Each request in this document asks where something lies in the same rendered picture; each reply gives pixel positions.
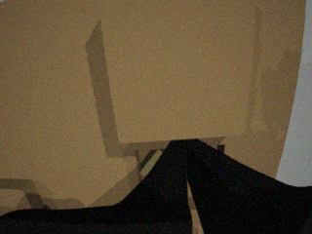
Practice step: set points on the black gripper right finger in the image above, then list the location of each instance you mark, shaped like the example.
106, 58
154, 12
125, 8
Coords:
231, 198

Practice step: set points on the olive-brown block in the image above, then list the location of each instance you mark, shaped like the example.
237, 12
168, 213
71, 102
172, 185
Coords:
150, 160

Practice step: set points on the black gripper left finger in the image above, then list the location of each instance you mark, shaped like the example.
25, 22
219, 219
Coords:
158, 205

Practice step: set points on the tan square puzzle board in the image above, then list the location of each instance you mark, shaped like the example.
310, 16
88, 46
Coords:
89, 87

